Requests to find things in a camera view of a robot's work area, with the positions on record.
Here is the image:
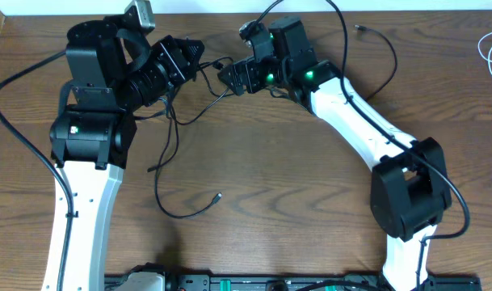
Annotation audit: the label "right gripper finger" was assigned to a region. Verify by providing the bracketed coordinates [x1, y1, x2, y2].
[217, 64, 238, 81]
[221, 75, 245, 95]

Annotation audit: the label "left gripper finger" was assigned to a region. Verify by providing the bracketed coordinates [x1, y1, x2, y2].
[185, 48, 204, 80]
[175, 39, 204, 57]

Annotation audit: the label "short black USB cable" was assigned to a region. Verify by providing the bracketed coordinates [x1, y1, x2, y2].
[352, 23, 398, 102]

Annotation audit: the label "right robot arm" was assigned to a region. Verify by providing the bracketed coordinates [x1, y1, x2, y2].
[218, 16, 452, 290]

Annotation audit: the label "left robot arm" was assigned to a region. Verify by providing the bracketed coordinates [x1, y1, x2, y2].
[43, 17, 204, 290]

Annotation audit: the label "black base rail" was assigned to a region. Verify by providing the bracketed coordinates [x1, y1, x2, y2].
[103, 262, 481, 291]

